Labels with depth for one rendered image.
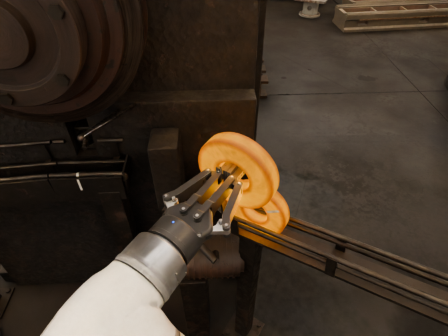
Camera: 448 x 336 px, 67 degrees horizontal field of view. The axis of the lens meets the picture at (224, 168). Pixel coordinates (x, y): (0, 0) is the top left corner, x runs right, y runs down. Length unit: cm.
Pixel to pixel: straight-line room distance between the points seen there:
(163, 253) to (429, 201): 178
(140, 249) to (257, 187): 24
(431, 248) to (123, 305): 162
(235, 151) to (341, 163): 160
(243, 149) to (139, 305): 28
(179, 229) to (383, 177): 174
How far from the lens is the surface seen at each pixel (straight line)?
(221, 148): 58
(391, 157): 229
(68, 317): 44
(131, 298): 44
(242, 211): 84
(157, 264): 46
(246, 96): 91
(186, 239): 48
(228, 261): 97
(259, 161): 55
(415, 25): 443
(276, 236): 81
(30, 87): 75
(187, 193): 57
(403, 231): 188
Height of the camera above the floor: 133
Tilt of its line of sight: 42 degrees down
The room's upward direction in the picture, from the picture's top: straight up
